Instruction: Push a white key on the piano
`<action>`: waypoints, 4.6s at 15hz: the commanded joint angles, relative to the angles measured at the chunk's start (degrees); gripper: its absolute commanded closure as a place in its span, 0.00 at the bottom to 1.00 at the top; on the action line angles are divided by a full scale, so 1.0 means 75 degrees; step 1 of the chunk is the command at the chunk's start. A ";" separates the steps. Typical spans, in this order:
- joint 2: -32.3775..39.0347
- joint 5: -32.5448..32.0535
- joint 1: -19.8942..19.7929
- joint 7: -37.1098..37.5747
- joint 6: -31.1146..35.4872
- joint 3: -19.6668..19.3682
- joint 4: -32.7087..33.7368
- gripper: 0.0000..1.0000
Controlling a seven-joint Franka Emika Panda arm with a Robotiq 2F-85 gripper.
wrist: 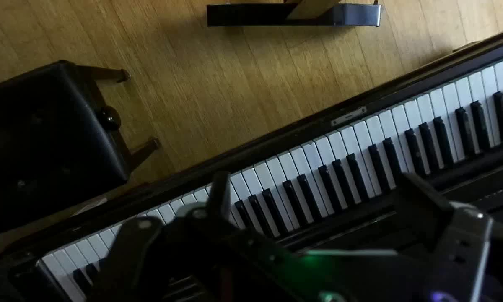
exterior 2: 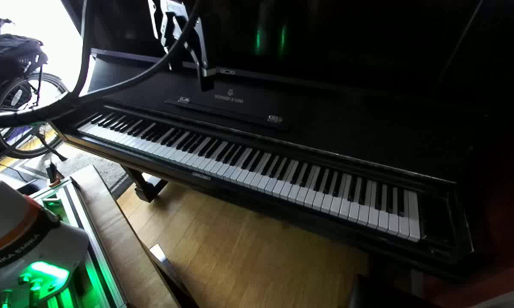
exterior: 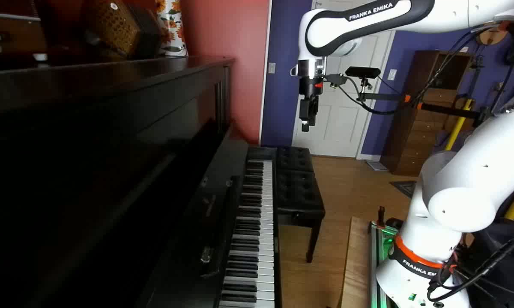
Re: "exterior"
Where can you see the black tufted piano bench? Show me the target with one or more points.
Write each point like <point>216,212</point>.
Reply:
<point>298,196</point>

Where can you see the black upright piano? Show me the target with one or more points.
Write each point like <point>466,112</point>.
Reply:
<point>128,186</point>

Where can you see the white light switch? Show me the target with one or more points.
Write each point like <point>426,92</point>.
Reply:
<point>390,76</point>
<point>270,68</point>

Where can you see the orange patterned white vase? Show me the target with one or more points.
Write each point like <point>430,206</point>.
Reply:
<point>171,28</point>

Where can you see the green metal robot base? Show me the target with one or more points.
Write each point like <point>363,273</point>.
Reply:
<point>380,244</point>

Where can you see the light wooden table board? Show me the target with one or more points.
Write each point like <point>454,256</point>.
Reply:
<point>356,268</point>

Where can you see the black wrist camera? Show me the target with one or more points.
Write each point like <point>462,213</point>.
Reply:
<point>363,73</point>

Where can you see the white light switch right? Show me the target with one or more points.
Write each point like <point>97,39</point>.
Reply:
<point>390,76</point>

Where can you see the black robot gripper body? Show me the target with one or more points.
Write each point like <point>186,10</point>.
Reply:
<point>310,75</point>

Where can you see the white panel door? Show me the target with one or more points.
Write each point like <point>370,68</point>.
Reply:
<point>341,124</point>

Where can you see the white light switch left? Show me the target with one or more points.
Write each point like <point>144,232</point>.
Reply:
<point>270,68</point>

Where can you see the black bag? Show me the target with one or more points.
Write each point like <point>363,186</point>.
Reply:
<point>493,290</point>

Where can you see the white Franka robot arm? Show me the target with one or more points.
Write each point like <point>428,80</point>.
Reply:
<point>455,193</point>

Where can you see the yellow black stand pole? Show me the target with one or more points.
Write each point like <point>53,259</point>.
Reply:
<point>483,165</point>

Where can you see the wooden radio box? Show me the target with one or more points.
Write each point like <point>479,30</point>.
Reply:
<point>20,34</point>

